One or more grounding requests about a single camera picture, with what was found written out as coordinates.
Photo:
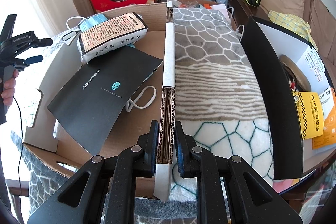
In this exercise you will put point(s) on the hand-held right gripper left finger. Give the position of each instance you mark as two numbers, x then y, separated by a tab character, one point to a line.
153	161

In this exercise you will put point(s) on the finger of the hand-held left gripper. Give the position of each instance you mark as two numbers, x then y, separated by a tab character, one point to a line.
34	58
10	24

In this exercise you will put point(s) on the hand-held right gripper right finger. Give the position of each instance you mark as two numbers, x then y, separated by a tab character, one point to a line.
178	158

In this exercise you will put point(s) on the blue face mask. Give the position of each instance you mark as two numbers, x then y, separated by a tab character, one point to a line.
94	22

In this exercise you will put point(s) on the white printed tea packet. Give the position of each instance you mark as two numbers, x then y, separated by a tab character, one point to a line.
105	35

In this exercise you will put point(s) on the black booklet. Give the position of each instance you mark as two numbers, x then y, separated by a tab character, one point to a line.
99	98

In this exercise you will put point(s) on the cardboard box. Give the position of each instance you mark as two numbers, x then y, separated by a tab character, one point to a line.
155	40

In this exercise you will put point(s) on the person's left hand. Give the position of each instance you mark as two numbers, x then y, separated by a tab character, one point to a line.
9	92

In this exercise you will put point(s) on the grey and white patterned blanket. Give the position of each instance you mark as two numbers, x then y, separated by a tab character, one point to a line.
210	82

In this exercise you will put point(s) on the black and white storage box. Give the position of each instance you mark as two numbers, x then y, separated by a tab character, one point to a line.
262	69

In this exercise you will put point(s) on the yellow checkered booklet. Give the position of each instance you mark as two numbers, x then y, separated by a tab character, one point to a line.
311	115

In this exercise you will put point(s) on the dark glass table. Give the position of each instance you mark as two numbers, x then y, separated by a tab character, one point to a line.
315	187

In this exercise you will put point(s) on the brown oval case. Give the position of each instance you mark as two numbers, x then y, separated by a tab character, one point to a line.
296	71

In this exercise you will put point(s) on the orange product box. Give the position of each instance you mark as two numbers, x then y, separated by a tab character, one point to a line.
326	134

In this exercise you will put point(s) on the white paper sheet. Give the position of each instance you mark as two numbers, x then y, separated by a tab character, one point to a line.
219	8

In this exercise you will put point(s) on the carton of assorted items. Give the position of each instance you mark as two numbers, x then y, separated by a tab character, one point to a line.
186	2

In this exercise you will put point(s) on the white product box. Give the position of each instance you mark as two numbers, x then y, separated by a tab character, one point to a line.
328	100

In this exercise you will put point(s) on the yellow checked cloth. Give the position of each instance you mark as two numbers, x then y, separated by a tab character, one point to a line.
291	26

